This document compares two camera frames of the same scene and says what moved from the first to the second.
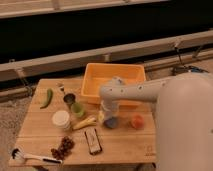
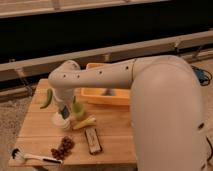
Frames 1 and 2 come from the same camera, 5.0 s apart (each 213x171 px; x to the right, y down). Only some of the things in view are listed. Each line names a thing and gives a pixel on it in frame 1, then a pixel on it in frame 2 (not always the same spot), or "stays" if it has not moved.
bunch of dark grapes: [66, 146] stays
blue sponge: [110, 123] to [65, 113]
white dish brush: [18, 155] stays
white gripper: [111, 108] to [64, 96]
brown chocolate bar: [93, 142] stays
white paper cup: [61, 119] stays
